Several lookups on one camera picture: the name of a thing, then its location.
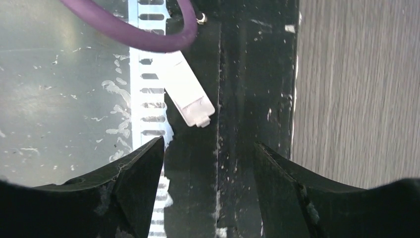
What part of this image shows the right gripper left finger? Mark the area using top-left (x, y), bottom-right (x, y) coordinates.
top-left (0, 137), bottom-right (164, 238)

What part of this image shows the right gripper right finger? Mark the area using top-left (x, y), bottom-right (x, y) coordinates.
top-left (253, 142), bottom-right (420, 238)

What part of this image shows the white battery cover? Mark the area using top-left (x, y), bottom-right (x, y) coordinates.
top-left (157, 51), bottom-right (215, 127)

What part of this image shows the slotted cable duct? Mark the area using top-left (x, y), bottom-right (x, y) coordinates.
top-left (128, 0), bottom-right (171, 238)

